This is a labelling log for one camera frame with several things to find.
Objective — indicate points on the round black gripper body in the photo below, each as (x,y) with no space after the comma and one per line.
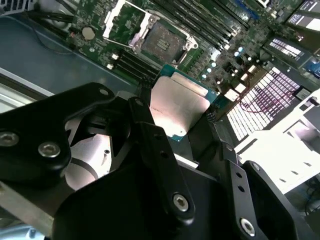
(112,212)

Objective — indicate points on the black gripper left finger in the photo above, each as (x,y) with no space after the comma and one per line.
(37,125)

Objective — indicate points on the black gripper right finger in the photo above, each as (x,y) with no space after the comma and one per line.
(240,190)

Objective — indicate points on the silver topped CPU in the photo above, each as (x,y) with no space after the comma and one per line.
(175,105)

